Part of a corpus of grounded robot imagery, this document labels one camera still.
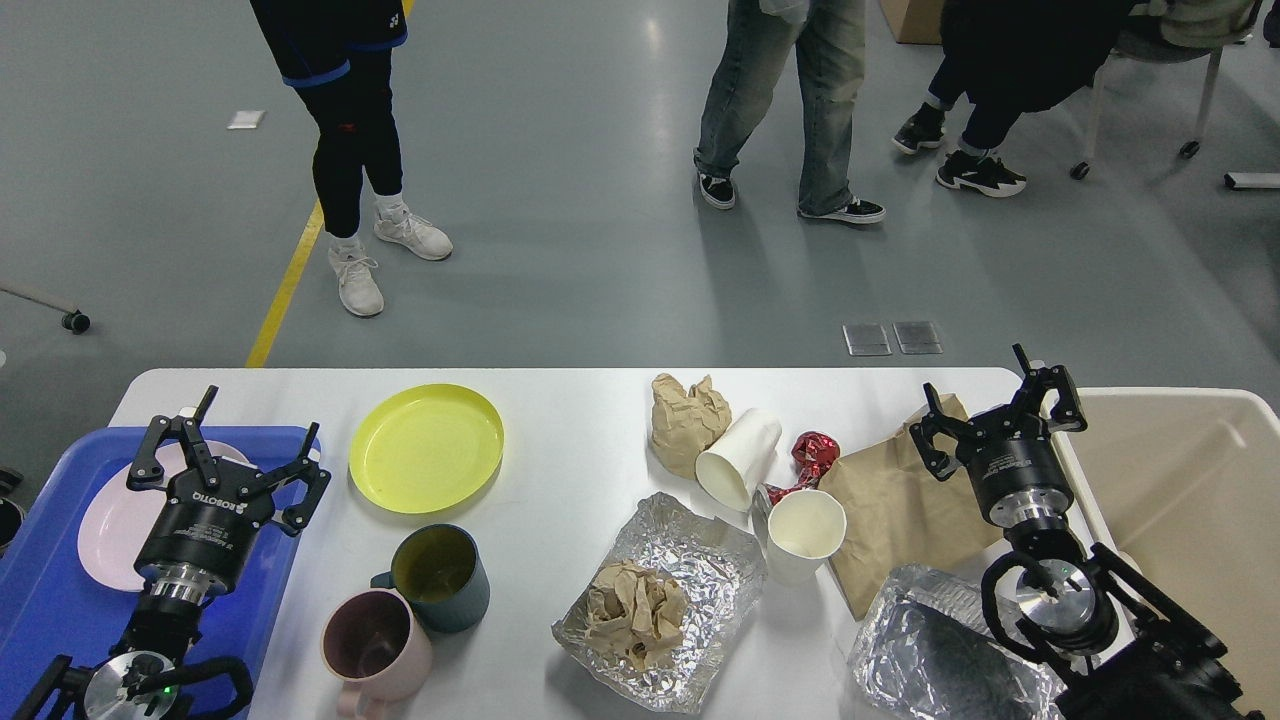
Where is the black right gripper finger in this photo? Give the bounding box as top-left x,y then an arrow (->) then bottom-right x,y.
1004,345 -> 1088,436
908,382 -> 973,483

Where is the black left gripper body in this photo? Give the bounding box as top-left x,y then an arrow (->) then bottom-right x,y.
134,457 -> 274,587

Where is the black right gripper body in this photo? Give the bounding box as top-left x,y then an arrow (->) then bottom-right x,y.
963,430 -> 1074,528

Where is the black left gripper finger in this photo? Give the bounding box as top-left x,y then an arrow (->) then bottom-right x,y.
236,450 -> 332,537
125,386 -> 223,492

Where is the pink mug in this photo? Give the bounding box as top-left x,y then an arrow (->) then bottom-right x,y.
321,588 -> 434,719

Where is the dark teal mug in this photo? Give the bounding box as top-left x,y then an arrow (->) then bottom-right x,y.
369,524 -> 490,633

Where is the yellow plate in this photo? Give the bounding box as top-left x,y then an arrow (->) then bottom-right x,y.
349,383 -> 506,514

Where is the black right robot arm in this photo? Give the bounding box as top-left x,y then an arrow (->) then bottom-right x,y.
909,345 -> 1242,719

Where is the flat brown paper bag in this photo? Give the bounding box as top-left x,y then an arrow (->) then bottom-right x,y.
819,421 -> 1002,619

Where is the pink plate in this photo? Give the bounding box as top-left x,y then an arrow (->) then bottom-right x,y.
78,441 -> 257,592

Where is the red foil wrapper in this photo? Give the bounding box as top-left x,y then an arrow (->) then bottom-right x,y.
765,430 -> 840,506

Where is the right metal floor plate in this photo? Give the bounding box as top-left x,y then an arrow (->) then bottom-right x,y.
892,322 -> 945,355

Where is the metal floor plate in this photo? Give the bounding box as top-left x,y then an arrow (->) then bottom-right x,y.
892,322 -> 945,355
842,323 -> 893,357

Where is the beige plastic bin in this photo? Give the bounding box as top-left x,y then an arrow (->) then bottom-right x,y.
1053,387 -> 1279,719

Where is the left metal floor plate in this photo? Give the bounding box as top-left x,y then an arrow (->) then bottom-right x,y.
842,323 -> 893,357

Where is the upright white paper cup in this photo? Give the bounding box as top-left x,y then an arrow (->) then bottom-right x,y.
765,489 -> 847,585

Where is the blue plastic tray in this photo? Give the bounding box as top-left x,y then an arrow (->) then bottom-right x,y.
0,427 -> 323,720

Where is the chair leg with caster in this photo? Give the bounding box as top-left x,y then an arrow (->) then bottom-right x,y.
1,281 -> 91,334

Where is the aluminium foil tray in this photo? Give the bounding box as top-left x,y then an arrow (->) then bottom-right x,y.
849,564 -> 1065,719

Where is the lying white paper cup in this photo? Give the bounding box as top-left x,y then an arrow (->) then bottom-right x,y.
694,407 -> 782,512

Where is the crumpled aluminium foil sheet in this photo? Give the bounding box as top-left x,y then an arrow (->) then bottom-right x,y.
552,493 -> 765,714

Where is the crumpled brown paper bag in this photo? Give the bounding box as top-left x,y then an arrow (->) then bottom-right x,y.
650,373 -> 733,480

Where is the crumpled brown paper ball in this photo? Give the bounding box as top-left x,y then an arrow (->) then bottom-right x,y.
585,560 -> 689,671

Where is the seated person in black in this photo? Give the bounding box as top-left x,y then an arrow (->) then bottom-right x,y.
893,1 -> 1134,199

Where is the office chair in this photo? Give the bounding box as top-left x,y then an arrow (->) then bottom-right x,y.
1069,1 -> 1263,181

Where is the person in blue jeans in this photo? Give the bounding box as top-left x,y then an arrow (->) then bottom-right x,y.
692,0 -> 888,225

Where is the person in black leggings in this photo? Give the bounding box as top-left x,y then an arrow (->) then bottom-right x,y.
250,1 -> 454,316

